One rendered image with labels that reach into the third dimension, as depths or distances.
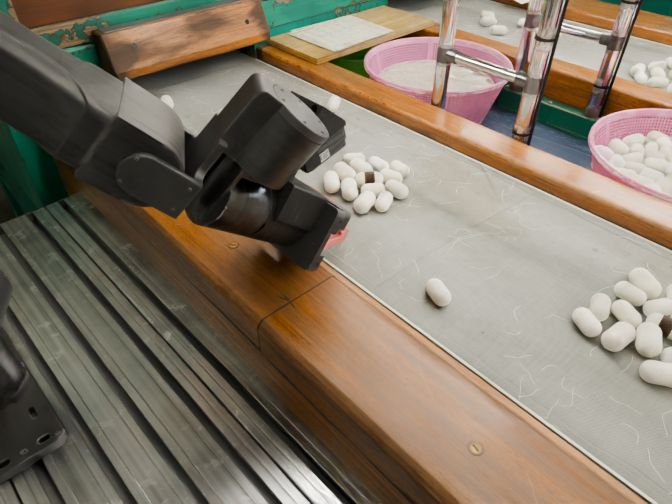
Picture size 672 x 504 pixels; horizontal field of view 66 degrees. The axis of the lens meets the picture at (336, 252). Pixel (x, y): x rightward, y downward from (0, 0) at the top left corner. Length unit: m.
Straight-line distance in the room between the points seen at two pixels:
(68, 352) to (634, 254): 0.64
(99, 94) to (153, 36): 0.56
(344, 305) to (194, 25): 0.62
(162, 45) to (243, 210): 0.56
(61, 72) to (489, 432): 0.39
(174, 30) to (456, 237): 0.58
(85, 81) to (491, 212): 0.47
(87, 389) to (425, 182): 0.47
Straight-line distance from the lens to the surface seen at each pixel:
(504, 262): 0.60
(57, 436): 0.57
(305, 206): 0.47
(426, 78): 1.03
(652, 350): 0.55
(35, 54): 0.39
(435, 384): 0.44
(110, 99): 0.39
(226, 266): 0.54
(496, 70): 0.79
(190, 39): 0.97
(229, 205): 0.42
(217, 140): 0.40
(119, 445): 0.55
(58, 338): 0.67
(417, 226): 0.63
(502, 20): 1.39
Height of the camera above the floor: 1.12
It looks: 41 degrees down
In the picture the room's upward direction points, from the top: straight up
